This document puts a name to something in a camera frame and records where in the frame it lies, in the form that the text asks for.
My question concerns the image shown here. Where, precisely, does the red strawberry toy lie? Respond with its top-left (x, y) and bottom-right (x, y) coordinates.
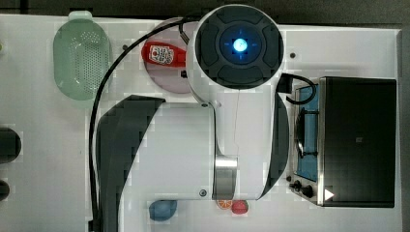
top-left (231, 200), bottom-right (249, 215)

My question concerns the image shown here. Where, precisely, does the orange slice toy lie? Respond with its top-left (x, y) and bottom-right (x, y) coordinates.
top-left (217, 200), bottom-right (233, 210)

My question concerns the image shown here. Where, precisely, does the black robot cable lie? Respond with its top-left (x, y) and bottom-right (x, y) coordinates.
top-left (88, 16), bottom-right (194, 232)

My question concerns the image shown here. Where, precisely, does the dark round object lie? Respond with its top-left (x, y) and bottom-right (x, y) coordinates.
top-left (0, 180), bottom-right (10, 201)

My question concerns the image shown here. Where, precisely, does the blue bowl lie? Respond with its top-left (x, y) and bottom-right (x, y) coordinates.
top-left (149, 200), bottom-right (178, 221)

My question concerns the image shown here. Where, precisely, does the green perforated colander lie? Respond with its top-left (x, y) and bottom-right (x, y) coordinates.
top-left (53, 11), bottom-right (112, 101)

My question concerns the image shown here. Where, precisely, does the red ketchup bottle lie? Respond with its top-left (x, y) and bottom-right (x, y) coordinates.
top-left (141, 41), bottom-right (186, 68)

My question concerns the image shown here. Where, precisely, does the black round pan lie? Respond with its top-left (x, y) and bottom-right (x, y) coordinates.
top-left (0, 128), bottom-right (21, 163)

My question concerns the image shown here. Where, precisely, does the black toaster oven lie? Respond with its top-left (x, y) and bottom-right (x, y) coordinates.
top-left (287, 76), bottom-right (396, 208)

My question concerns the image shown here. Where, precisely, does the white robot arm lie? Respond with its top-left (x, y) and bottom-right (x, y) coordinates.
top-left (96, 5), bottom-right (288, 232)

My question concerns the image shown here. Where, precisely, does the grey round plate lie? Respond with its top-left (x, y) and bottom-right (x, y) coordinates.
top-left (142, 25), bottom-right (190, 94)

